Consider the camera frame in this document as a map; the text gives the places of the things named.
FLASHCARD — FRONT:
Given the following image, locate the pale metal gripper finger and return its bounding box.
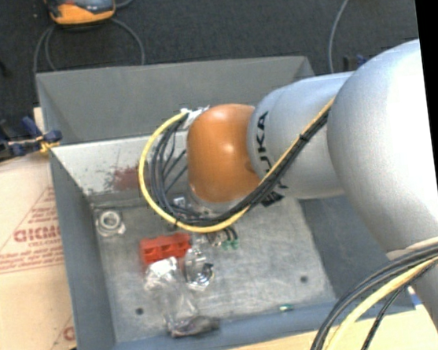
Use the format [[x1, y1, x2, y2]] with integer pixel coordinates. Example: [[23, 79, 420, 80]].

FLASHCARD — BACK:
[[199, 252, 219, 289], [182, 247, 207, 293]]

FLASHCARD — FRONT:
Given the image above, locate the clear crumpled plastic bag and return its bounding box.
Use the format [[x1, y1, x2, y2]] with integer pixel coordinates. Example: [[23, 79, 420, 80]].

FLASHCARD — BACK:
[[139, 253, 201, 331]]

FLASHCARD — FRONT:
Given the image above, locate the red toy brick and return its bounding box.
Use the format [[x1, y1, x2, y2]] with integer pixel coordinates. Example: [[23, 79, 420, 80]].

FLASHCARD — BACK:
[[138, 231, 195, 266]]

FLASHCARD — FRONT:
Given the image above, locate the dark grey crumpled lump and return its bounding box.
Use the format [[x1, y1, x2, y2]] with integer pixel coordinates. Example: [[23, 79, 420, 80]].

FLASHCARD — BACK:
[[165, 313, 223, 340]]

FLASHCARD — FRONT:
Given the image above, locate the grey metal bin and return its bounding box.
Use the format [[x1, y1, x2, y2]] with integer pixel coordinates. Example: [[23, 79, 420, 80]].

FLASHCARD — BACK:
[[35, 31, 419, 350]]

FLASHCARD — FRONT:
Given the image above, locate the brown cardboard board red print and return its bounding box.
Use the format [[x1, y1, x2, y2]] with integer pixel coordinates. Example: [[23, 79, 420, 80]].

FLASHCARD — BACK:
[[0, 134, 79, 350]]

